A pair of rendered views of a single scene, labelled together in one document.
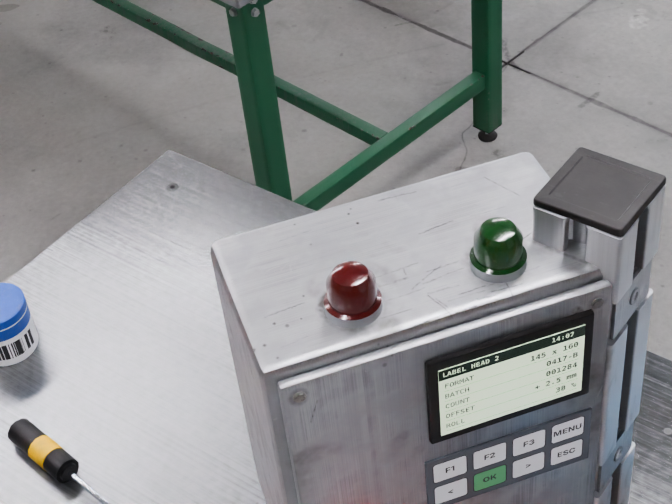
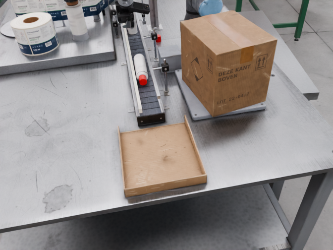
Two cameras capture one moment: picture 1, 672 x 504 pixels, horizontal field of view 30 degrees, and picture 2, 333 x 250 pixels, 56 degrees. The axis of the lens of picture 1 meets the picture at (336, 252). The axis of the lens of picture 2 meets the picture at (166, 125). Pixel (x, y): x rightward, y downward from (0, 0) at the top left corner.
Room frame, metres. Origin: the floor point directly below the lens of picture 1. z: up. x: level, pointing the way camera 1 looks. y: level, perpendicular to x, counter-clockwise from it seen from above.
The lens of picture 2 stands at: (-0.90, -1.33, 1.63)
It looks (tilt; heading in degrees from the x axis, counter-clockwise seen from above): 41 degrees down; 41
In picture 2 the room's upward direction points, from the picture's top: 4 degrees counter-clockwise
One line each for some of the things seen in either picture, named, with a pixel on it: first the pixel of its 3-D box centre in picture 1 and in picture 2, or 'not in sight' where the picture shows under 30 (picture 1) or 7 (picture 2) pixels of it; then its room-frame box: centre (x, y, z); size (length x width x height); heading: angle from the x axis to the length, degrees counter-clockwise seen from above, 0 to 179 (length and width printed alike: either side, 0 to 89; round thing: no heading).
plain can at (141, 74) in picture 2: not in sight; (140, 69); (-0.06, -0.46, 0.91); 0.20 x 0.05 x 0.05; 47
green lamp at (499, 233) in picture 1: (498, 244); not in sight; (0.41, -0.07, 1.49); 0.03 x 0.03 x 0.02
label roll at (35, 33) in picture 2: not in sight; (35, 33); (-0.16, 0.18, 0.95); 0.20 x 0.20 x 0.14
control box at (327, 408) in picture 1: (418, 390); not in sight; (0.42, -0.03, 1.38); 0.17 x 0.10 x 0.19; 104
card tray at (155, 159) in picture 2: not in sight; (158, 152); (-0.36, -0.81, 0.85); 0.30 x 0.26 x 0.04; 49
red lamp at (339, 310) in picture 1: (351, 288); not in sight; (0.40, 0.00, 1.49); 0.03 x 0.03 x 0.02
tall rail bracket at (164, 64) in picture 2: not in sight; (160, 77); (-0.07, -0.58, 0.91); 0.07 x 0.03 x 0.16; 139
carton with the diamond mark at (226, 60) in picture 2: not in sight; (223, 61); (0.08, -0.80, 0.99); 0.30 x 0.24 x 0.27; 60
